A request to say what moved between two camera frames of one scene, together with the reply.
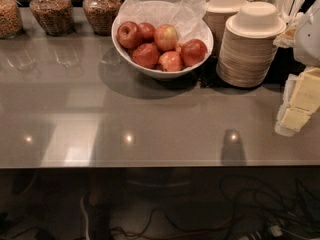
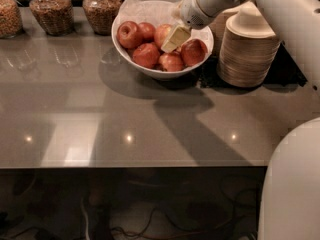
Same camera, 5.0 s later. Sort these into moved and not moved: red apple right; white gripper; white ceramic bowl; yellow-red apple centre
Moved: white gripper
Not moved: red apple right; yellow-red apple centre; white ceramic bowl
